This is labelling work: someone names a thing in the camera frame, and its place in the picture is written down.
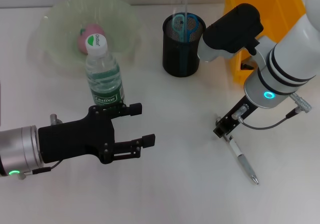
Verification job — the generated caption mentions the blue handled scissors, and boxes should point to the blue handled scissors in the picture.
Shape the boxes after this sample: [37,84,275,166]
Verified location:
[171,13,201,76]

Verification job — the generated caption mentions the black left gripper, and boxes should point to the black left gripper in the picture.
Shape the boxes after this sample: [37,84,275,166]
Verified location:
[37,102,156,165]

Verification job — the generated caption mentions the pale green fruit plate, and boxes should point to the pale green fruit plate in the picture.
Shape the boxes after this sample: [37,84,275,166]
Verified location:
[36,0,142,77]

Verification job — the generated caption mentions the silver ballpoint pen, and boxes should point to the silver ballpoint pen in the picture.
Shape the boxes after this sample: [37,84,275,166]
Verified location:
[214,113,260,186]

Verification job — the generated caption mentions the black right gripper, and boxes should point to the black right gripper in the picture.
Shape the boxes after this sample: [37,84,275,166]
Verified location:
[212,96,259,138]

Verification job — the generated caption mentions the pink toy peach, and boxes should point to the pink toy peach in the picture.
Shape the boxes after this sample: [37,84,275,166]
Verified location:
[76,23,107,56]

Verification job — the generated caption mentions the black mesh pen holder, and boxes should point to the black mesh pen holder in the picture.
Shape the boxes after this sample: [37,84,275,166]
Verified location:
[162,13,208,78]

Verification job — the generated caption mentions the clear green-label water bottle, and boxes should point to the clear green-label water bottle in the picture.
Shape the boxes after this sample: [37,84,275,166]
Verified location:
[84,33,126,107]

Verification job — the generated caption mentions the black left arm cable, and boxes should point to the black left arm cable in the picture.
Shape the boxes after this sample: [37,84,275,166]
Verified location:
[16,158,64,181]

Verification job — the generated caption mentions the clear plastic ruler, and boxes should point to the clear plastic ruler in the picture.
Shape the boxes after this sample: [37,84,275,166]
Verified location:
[171,0,189,43]

